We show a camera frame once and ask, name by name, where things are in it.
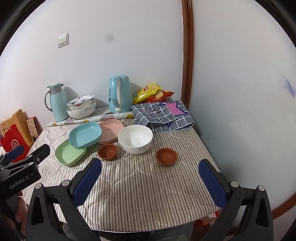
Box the red paper shopping bag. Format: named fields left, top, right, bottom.
left=1, top=124, right=30, bottom=163

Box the grey checked folded cloth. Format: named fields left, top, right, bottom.
left=132, top=100, right=194, bottom=133

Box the person's left hand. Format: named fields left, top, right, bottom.
left=15, top=191, right=28, bottom=237

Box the orange chips bag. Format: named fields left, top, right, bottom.
left=145, top=90, right=174, bottom=103

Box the white wall switch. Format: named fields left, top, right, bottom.
left=57, top=33, right=69, bottom=48

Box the striped quilted table cover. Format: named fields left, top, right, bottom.
left=21, top=116, right=220, bottom=233

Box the brown clay bowl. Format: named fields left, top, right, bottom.
left=156, top=148, right=178, bottom=167
left=98, top=144, right=117, bottom=161

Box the brown paper bag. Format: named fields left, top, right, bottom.
left=1, top=109, right=34, bottom=148

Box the rolled fruit pattern mat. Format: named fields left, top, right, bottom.
left=47, top=111, right=133, bottom=127

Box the green plastic plate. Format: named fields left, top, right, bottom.
left=55, top=139, right=87, bottom=167

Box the patterned bowl with red bats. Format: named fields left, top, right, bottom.
left=67, top=95, right=94, bottom=110

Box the white bowl with grey scrolls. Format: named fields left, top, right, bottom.
left=67, top=100, right=96, bottom=120

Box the pink plastic plate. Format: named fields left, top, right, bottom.
left=98, top=119, right=125, bottom=145

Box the brown wooden door frame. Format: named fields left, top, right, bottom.
left=181, top=0, right=194, bottom=108

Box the blue plastic plate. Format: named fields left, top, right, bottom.
left=69, top=122, right=102, bottom=150

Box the patterned gift box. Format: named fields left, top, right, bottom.
left=26, top=116, right=40, bottom=141

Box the light blue electric kettle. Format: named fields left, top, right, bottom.
left=108, top=75, right=133, bottom=113

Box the yellow chips bag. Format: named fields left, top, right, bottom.
left=133, top=83, right=162, bottom=104

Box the large white ceramic bowl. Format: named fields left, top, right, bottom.
left=117, top=125, right=153, bottom=155

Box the light blue thermos jug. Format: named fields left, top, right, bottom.
left=44, top=83, right=69, bottom=121

